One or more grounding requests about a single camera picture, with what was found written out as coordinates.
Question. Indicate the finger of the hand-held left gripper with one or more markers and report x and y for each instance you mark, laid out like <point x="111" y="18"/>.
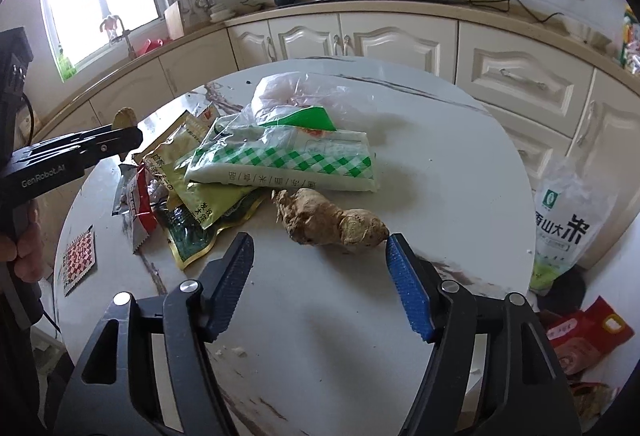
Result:
<point x="105" y="140"/>

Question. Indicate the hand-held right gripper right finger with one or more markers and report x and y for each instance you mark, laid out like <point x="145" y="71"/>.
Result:
<point x="407" y="286"/>

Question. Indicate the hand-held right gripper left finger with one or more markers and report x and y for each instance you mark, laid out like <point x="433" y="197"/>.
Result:
<point x="232" y="286"/>

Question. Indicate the small yellow-brown scrap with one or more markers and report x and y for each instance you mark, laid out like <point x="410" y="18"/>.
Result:
<point x="125" y="118"/>

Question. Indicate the gold snack packet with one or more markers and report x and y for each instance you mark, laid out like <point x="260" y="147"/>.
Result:
<point x="175" y="145"/>

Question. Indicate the ginger root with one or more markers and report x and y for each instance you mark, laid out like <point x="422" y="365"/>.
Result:
<point x="320" y="221"/>

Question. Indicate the person's left hand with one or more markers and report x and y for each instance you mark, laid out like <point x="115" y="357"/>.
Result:
<point x="22" y="246"/>

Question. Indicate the green pickle packet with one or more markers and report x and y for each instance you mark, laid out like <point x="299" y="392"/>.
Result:
<point x="192" y="241"/>

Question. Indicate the red snack wrapper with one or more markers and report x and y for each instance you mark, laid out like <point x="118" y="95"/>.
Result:
<point x="142" y="211"/>

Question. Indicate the green plastic bottle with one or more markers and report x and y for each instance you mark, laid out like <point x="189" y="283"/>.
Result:
<point x="66" y="68"/>

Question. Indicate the round marble table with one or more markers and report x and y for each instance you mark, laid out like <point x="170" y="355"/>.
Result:
<point x="325" y="316"/>

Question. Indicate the red checked sachet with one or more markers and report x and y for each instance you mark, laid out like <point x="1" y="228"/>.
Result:
<point x="80" y="258"/>

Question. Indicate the steel kitchen faucet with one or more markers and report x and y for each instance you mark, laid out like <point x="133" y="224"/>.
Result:
<point x="127" y="40"/>

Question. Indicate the red plastic basin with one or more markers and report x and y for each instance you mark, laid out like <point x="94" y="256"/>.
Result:
<point x="150" y="46"/>

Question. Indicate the white green checked packet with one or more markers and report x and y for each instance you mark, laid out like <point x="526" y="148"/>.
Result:
<point x="280" y="160"/>

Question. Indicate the wooden cutting board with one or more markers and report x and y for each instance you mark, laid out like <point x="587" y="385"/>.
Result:
<point x="175" y="20"/>

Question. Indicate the white rice bag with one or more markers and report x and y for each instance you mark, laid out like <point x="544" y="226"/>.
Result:
<point x="565" y="226"/>

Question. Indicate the stack of white bowls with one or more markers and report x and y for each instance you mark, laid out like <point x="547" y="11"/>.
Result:
<point x="222" y="13"/>

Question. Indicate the red printed packaging bag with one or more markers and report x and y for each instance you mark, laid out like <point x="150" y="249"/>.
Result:
<point x="580" y="341"/>

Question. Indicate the clear plastic bag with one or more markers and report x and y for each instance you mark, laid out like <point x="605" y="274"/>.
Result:
<point x="295" y="90"/>

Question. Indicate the cream base cabinets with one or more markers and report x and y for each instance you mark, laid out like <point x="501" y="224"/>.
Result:
<point x="400" y="45"/>

